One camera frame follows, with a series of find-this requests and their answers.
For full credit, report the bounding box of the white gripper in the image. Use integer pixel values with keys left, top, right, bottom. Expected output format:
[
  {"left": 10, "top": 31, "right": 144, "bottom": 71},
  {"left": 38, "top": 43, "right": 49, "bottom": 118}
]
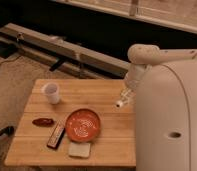
[{"left": 122, "top": 64, "right": 152, "bottom": 100}]

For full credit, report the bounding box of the white bottle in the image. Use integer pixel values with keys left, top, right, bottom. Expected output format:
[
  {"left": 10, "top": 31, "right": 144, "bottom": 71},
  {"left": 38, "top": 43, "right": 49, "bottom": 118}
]
[{"left": 116, "top": 92, "right": 132, "bottom": 107}]

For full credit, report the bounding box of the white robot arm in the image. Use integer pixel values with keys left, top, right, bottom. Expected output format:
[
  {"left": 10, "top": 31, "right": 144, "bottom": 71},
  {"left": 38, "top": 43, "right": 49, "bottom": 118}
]
[{"left": 125, "top": 44, "right": 197, "bottom": 171}]

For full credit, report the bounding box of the orange bowl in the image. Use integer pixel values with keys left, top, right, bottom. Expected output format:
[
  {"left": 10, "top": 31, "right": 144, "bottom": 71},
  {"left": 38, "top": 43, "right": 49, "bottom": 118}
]
[{"left": 65, "top": 109, "right": 101, "bottom": 143}]

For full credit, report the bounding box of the pale sponge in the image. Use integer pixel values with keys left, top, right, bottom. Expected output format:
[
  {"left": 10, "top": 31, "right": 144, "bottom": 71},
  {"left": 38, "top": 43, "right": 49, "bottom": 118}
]
[{"left": 68, "top": 142, "right": 91, "bottom": 158}]

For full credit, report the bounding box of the white plastic cup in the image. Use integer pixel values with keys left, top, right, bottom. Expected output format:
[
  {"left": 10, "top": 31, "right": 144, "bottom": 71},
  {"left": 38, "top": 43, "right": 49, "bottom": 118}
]
[{"left": 41, "top": 82, "right": 60, "bottom": 104}]

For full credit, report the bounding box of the dark snack bar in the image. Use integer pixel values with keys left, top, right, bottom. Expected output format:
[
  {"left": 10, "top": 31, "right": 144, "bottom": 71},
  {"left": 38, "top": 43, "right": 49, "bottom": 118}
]
[{"left": 47, "top": 123, "right": 65, "bottom": 149}]

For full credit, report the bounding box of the dark red chili pepper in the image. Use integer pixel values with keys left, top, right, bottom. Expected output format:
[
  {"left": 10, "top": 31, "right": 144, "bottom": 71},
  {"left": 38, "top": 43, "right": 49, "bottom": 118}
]
[{"left": 32, "top": 118, "right": 54, "bottom": 127}]

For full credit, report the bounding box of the black leg at left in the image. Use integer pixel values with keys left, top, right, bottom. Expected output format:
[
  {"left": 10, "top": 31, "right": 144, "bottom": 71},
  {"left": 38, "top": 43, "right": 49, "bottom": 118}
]
[{"left": 0, "top": 126, "right": 14, "bottom": 137}]

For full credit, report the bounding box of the black device on floor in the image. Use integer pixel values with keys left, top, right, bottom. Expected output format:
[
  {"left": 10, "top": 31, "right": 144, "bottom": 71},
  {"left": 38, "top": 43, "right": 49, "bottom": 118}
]
[{"left": 0, "top": 41, "right": 18, "bottom": 59}]

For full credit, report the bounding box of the long metal rail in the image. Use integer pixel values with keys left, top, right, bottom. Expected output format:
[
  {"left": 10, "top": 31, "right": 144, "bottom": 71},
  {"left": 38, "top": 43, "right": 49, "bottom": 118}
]
[{"left": 0, "top": 23, "right": 130, "bottom": 77}]

